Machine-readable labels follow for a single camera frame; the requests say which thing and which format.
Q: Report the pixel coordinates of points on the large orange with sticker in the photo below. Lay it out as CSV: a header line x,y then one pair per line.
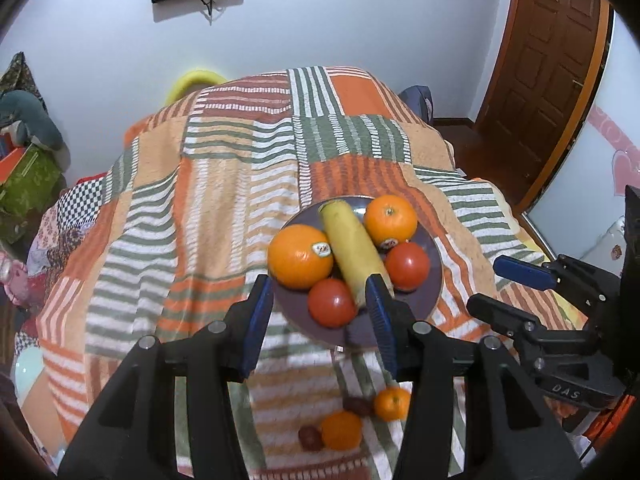
x,y
390,220
297,260

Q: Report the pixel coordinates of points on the pink toy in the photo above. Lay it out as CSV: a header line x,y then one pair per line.
x,y
15,280

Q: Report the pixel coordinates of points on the grey backpack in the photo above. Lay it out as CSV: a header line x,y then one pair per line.
x,y
417,102

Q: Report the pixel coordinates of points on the brown wooden door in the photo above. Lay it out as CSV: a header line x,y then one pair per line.
x,y
545,60

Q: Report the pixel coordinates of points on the yellow banana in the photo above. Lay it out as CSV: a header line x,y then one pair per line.
x,y
352,250

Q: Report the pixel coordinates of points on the orange box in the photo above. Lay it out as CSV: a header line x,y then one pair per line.
x,y
12,162

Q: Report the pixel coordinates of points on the red tomato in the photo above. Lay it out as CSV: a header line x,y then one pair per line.
x,y
407,266
332,304

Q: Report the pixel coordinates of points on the purple round plate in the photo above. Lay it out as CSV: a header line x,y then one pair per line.
x,y
292,305

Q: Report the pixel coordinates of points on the green patterned box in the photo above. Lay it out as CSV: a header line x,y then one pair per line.
x,y
30,195

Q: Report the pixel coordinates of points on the striped patchwork blanket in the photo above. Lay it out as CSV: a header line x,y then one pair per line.
x,y
225,185

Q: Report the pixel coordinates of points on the white sliding door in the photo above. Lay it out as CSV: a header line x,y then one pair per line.
x,y
605,160

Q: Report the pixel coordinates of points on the yellow rounded object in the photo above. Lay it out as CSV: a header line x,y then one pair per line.
x,y
192,82

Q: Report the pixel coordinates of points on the dark plum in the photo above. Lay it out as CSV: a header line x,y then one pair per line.
x,y
359,406
311,438

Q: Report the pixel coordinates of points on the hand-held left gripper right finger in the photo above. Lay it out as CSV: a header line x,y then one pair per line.
x,y
380,322

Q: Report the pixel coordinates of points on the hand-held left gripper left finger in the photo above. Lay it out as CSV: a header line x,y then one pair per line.
x,y
257,322

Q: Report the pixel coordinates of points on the dark plum right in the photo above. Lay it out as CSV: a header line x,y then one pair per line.
x,y
359,406

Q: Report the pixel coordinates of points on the checkered cloth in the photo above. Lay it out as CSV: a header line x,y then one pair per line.
x,y
82,197

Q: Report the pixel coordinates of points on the dark plum left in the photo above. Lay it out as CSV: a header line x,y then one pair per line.
x,y
311,438

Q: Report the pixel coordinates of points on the white plastic bag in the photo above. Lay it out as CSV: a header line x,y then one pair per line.
x,y
607,247

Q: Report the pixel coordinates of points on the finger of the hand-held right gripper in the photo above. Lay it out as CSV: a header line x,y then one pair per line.
x,y
522,272
500,312

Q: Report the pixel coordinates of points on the dark patterned cushion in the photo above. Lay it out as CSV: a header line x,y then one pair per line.
x,y
20,75

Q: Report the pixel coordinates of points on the floral cloth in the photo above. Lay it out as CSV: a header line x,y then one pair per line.
x,y
47,245

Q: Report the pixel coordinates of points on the pale teal round cushion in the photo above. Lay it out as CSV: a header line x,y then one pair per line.
x,y
29,375

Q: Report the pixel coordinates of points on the small tangerine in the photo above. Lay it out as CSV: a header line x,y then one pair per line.
x,y
392,404
342,431

